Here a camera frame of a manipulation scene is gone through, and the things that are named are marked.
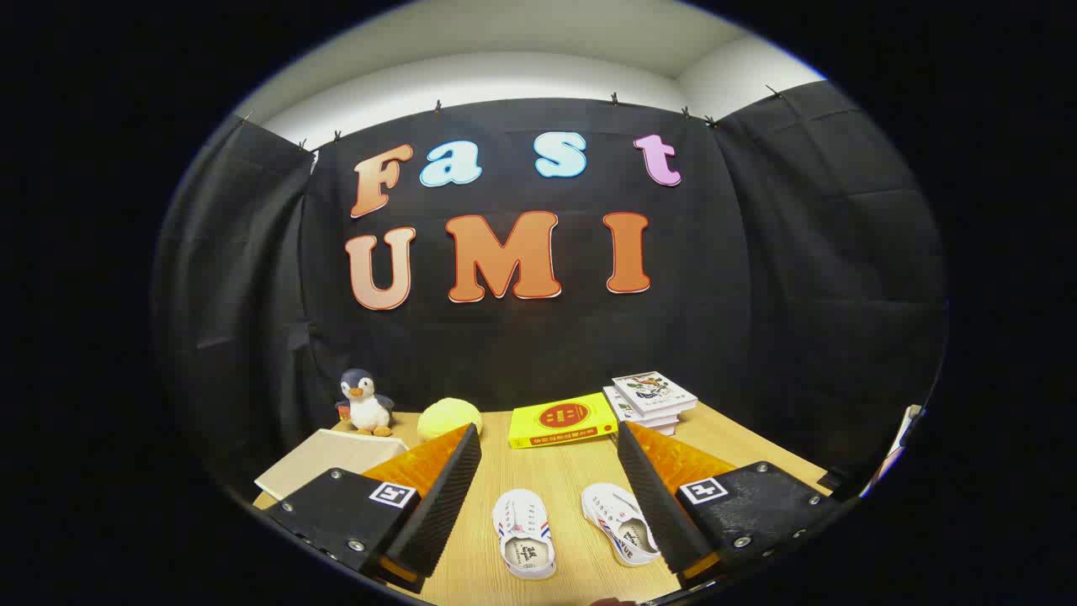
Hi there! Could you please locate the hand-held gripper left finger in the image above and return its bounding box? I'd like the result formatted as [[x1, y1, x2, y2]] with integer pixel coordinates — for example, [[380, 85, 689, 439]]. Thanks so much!
[[265, 423, 483, 594]]

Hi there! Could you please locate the white illustrated paperback book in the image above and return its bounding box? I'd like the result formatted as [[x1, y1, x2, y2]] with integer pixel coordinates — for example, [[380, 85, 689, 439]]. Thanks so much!
[[612, 371, 698, 416]]

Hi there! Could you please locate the yellow book with red label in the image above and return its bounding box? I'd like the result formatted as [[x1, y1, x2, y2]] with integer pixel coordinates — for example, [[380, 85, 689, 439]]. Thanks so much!
[[507, 392, 619, 449]]

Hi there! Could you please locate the white canvas shoe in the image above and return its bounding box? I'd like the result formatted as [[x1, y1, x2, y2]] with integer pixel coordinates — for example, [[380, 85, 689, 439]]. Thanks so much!
[[581, 482, 663, 567], [492, 488, 558, 581]]

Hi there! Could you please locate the black backdrop cloth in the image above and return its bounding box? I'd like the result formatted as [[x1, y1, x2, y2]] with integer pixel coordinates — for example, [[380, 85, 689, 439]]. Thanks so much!
[[151, 80, 950, 506]]

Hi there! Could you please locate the penguin plush toy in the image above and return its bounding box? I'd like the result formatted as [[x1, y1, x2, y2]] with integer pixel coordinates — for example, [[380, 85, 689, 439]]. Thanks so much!
[[335, 368, 396, 437]]

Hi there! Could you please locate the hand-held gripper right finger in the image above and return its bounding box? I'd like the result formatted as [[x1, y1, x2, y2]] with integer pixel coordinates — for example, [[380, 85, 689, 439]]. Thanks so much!
[[617, 420, 845, 590]]

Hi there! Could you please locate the beige fabric storage box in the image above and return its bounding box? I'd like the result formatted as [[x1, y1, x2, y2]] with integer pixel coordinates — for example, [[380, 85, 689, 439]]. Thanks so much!
[[254, 428, 411, 502]]

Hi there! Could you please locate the yellow round plush cushion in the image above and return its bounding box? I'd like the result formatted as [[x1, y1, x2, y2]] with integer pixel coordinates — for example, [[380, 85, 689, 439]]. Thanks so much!
[[417, 397, 484, 442]]

